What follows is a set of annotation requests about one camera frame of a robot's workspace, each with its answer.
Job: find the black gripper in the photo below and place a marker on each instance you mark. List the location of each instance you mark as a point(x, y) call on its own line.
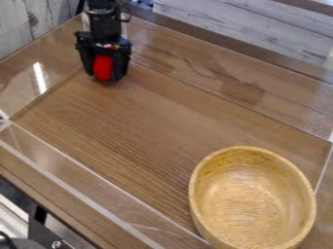
point(118, 48)

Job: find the black metal table bracket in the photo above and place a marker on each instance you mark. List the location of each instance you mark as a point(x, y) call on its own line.
point(51, 233)

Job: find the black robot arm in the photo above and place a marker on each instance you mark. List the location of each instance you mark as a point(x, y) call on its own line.
point(104, 20)

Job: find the wooden oval bowl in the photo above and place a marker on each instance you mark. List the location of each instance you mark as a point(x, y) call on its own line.
point(252, 200)

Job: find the clear acrylic tray wall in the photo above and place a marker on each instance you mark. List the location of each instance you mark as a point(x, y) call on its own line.
point(103, 152)

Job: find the red toy strawberry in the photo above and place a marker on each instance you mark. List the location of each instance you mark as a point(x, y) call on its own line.
point(103, 68)

